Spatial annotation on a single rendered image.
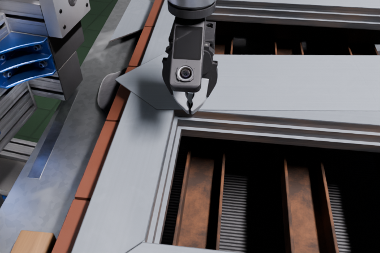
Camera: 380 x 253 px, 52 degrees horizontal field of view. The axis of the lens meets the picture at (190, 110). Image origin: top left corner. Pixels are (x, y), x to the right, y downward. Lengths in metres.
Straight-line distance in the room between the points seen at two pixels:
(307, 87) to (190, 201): 0.32
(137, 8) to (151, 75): 0.61
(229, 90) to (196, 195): 0.22
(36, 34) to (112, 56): 0.35
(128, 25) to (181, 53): 0.72
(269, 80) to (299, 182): 0.23
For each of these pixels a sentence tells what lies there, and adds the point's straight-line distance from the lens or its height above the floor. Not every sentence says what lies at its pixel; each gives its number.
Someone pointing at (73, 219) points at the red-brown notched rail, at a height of 0.83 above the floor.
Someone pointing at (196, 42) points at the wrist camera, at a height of 1.04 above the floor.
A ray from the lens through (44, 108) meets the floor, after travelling 2.15.
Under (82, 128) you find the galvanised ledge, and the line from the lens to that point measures 0.97.
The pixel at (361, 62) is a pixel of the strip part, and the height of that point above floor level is 0.87.
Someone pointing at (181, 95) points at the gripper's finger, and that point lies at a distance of 0.66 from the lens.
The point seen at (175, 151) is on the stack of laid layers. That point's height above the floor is 0.83.
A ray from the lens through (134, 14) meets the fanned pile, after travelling 1.33.
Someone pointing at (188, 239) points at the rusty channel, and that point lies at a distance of 0.75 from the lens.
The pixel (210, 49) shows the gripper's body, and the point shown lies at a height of 1.01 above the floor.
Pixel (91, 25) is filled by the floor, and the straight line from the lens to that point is 2.80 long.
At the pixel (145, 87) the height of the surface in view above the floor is 0.87.
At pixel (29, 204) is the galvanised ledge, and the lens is 0.86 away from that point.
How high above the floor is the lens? 1.34
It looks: 42 degrees down
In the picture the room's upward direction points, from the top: straight up
